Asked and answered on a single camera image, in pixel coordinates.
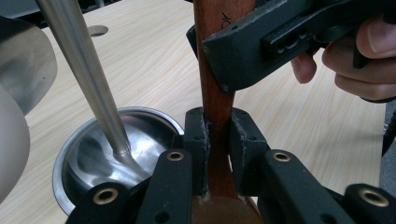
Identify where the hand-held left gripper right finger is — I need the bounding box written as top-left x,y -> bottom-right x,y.
229,108 -> 270,196

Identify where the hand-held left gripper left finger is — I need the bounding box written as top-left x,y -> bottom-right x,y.
183,106 -> 210,197

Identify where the brown wooden rice spoon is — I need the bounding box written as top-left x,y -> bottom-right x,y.
191,0 -> 265,224

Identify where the metal utensil stand with hooks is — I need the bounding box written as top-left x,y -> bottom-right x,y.
35,0 -> 185,217

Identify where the cream ladle with pale handle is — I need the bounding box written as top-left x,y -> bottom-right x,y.
0,83 -> 31,204

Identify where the grey round table grommet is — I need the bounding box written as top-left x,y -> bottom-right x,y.
87,24 -> 109,37

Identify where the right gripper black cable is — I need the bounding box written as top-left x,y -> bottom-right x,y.
381,108 -> 396,157

